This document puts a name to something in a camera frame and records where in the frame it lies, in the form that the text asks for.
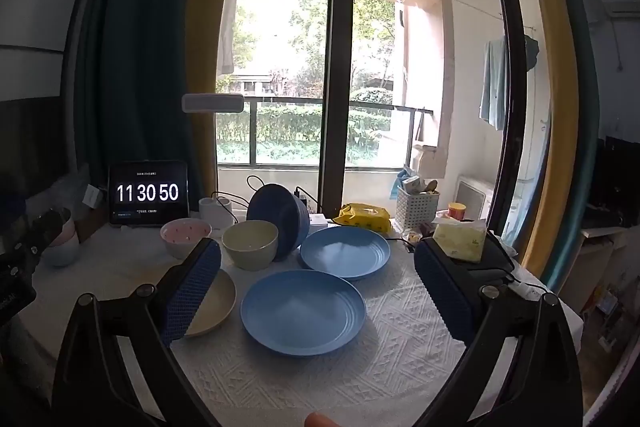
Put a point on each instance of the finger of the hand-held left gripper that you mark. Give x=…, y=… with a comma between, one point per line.
x=42, y=232

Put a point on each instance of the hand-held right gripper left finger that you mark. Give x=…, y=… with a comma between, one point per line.
x=192, y=292

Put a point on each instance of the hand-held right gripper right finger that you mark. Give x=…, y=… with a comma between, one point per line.
x=440, y=287

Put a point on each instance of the cream plate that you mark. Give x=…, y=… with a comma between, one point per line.
x=217, y=302

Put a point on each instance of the pink dotted bowl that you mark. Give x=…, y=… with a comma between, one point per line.
x=182, y=232

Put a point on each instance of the cream bowl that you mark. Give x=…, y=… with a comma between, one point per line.
x=250, y=252

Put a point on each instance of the blue plate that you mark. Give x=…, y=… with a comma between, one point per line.
x=300, y=312
x=345, y=252

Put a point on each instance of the dark blue bowl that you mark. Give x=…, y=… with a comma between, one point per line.
x=275, y=217

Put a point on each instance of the person's right hand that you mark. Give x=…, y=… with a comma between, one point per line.
x=322, y=421

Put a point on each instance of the pale blue small bowl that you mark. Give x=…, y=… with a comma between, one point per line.
x=62, y=252

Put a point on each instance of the yellow tissue pack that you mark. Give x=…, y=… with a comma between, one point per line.
x=457, y=242

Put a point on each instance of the yellow snack packet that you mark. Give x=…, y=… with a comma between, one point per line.
x=414, y=237

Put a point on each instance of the small white box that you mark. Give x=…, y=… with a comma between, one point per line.
x=92, y=196

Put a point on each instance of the grey towel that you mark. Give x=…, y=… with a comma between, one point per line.
x=495, y=257

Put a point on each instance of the red and yellow can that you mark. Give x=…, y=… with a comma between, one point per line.
x=456, y=211

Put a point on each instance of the white perforated basket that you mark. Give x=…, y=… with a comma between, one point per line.
x=417, y=209

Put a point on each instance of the white outdoor appliance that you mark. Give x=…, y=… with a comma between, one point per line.
x=475, y=197

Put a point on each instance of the brown rounded item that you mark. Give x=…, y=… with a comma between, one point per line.
x=431, y=185

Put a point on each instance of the yellow wipes pack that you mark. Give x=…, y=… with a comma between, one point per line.
x=362, y=217

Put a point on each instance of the small printed carton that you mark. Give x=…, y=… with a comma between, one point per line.
x=411, y=183

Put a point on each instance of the black tablet clock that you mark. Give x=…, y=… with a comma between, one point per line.
x=150, y=192

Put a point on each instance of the blue packet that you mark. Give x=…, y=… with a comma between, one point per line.
x=404, y=179

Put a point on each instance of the white power strip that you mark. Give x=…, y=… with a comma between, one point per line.
x=318, y=222

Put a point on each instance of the black charger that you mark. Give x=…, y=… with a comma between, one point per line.
x=301, y=199

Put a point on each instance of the light blue hanging shirt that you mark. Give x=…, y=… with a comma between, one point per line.
x=492, y=82

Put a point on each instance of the balcony railing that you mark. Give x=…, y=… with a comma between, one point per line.
x=285, y=100

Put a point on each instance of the grey hanging clothes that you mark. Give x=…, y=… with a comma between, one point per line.
x=225, y=47

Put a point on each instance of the teal hanging cloth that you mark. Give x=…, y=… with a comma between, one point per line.
x=531, y=52

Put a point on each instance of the white air conditioner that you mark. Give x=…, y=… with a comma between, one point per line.
x=622, y=9

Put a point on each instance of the dark door frame post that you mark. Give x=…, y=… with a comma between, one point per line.
x=337, y=57

